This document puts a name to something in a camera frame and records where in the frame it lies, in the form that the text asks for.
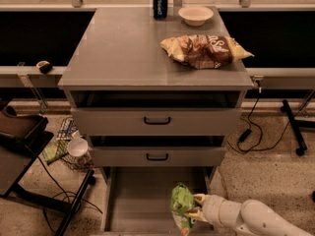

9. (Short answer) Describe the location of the blue soda can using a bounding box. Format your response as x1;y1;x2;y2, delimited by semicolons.
153;0;168;20

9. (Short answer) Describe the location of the top grey drawer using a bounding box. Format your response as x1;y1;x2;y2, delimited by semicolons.
72;90;241;136

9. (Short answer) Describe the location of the white cup on floor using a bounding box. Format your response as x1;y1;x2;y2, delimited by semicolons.
67;138;89;157

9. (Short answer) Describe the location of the black wheeled stand base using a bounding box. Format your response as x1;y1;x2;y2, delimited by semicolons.
281;99;315;156

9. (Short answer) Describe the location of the white paper bowl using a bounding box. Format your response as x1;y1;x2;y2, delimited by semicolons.
178;6;214;27

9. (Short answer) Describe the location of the black floor cable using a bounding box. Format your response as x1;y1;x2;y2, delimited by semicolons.
36;155;103;234

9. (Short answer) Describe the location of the grey drawer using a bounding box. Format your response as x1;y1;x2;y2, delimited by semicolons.
72;90;241;136
101;166;212;236
91;136;226;167

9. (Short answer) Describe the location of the black tape measure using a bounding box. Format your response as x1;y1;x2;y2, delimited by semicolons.
36;61;52;74

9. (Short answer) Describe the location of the grey drawer cabinet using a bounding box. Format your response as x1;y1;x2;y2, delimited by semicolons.
57;6;256;236

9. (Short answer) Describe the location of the bottom grey drawer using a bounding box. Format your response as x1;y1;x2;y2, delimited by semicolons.
101;166;212;236

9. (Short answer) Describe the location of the wire mesh basket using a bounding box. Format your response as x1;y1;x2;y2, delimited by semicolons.
56;117;94;171

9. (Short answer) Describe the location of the green packet on floor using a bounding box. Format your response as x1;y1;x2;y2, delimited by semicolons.
42;140;68;164

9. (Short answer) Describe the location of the black power adapter cable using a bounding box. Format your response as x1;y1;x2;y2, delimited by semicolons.
226;91;296;155

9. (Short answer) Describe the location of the black table stand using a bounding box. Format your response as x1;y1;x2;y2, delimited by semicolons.
0;106;95;236

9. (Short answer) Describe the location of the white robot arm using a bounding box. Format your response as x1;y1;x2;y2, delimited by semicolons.
186;194;313;236

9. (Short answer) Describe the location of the brown yellow chip bag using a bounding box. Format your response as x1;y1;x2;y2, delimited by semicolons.
160;34;252;70

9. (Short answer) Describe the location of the green rice chip bag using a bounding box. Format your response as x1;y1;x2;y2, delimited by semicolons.
169;183;196;236

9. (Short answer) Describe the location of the middle grey drawer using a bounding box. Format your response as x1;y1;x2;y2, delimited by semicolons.
91;136;226;167

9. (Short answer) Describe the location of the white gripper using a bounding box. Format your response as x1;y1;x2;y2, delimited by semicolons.
185;194;243;229

